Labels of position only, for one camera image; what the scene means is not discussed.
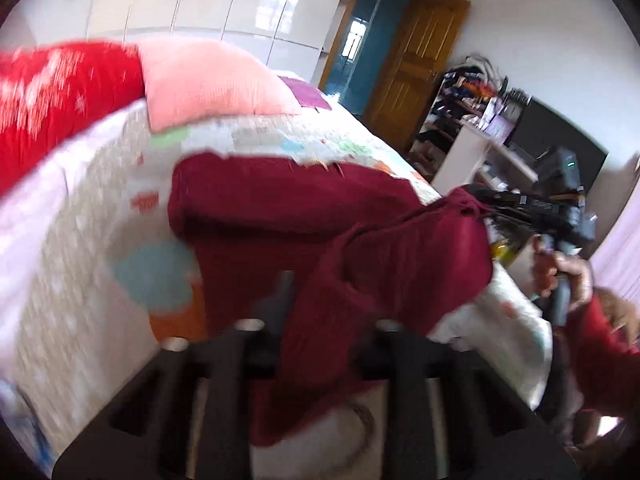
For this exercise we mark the yellow object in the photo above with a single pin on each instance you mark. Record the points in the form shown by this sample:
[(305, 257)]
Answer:
[(505, 252)]

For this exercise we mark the dark red sweater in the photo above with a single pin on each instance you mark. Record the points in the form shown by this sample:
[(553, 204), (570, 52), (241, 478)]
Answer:
[(300, 210)]

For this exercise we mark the person's right hand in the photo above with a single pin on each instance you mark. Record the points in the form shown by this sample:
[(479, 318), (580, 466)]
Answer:
[(580, 280)]

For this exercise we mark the wooden door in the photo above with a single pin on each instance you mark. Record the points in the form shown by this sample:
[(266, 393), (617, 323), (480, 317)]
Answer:
[(415, 75)]

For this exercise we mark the patchwork quilted bedspread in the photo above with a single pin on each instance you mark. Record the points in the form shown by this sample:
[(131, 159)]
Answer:
[(75, 260)]

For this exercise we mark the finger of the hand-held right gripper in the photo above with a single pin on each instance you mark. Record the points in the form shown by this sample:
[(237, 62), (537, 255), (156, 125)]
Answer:
[(522, 222), (515, 200)]

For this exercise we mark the black television screen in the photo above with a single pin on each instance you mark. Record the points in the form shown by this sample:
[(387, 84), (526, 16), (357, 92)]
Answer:
[(550, 130)]

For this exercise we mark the light pink pillow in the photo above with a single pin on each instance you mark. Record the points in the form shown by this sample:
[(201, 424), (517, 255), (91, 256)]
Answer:
[(210, 85)]

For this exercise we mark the desk clutter pile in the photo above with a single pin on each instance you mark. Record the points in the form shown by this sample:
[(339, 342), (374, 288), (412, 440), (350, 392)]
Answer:
[(475, 90)]

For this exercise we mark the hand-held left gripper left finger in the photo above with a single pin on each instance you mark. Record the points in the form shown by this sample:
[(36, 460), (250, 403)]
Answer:
[(227, 375)]

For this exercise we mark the white desk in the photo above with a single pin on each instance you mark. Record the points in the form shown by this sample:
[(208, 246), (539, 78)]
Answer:
[(467, 150)]

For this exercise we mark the red floral quilt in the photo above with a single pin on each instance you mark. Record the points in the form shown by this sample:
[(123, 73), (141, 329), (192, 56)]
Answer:
[(60, 100)]

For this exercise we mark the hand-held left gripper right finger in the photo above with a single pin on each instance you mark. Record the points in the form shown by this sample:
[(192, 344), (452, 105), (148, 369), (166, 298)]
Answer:
[(412, 390)]

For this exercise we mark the person's right forearm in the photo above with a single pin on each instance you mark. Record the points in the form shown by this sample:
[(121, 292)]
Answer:
[(600, 360)]

